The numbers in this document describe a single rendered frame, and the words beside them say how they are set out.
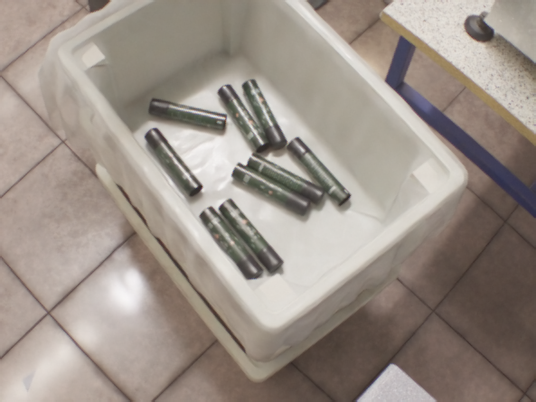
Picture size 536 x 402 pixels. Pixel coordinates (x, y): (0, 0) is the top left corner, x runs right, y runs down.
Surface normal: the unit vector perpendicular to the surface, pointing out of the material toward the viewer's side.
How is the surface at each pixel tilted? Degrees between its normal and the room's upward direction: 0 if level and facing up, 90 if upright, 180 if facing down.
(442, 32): 0
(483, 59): 0
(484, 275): 0
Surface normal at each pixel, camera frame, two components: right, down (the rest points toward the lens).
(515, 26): -0.69, 0.65
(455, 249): 0.05, -0.40
